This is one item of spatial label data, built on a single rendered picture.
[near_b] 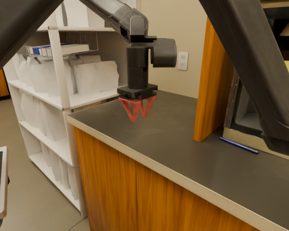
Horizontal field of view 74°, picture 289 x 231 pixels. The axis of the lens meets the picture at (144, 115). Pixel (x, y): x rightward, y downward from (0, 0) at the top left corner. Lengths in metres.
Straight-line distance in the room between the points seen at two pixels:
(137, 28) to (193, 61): 0.82
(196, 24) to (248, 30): 0.99
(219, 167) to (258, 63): 0.41
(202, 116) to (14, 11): 0.63
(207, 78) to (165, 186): 0.40
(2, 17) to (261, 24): 0.29
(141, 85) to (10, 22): 0.35
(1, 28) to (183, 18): 1.20
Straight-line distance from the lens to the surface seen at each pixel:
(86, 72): 1.41
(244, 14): 0.31
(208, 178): 0.60
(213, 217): 0.67
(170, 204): 0.75
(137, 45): 0.51
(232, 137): 0.81
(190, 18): 1.31
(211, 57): 0.68
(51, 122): 1.67
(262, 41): 0.32
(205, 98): 0.70
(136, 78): 0.50
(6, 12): 0.21
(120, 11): 0.56
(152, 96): 0.54
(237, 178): 0.63
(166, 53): 0.50
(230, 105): 0.76
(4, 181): 0.51
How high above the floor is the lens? 1.32
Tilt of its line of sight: 23 degrees down
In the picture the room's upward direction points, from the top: straight up
